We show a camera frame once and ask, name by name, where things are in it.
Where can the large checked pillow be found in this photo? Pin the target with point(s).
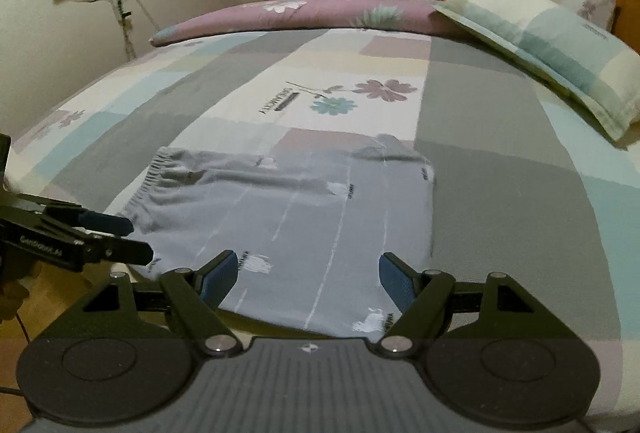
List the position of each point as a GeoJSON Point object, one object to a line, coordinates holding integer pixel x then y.
{"type": "Point", "coordinates": [550, 38]}

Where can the pink floral quilt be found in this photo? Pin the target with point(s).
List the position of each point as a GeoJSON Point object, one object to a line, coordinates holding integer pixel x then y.
{"type": "Point", "coordinates": [310, 15]}

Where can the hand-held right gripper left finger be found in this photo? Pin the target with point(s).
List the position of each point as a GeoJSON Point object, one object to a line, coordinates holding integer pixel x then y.
{"type": "Point", "coordinates": [222, 274]}

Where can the small floral pillow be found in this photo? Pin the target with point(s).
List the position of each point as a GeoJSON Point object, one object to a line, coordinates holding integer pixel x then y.
{"type": "Point", "coordinates": [590, 8]}

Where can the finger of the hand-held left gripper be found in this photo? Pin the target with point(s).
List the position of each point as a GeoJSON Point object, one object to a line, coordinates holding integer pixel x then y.
{"type": "Point", "coordinates": [107, 221]}
{"type": "Point", "coordinates": [125, 250]}

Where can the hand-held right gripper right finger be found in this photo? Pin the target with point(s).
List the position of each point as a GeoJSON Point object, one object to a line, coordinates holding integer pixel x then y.
{"type": "Point", "coordinates": [395, 278]}

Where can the grey printed pants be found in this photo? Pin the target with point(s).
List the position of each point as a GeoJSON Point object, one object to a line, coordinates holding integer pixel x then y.
{"type": "Point", "coordinates": [300, 223]}

